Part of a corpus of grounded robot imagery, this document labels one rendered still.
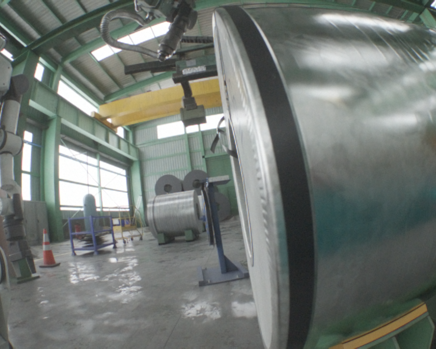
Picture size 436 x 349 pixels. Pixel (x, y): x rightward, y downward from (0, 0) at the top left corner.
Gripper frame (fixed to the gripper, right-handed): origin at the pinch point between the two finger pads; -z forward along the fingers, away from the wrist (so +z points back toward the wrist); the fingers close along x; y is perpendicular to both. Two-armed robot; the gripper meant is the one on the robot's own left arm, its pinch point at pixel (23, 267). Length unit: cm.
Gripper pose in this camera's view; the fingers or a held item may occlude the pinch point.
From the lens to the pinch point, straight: 95.0
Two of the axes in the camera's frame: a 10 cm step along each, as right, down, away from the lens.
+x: 9.4, -3.5, 0.3
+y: 0.3, 1.5, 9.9
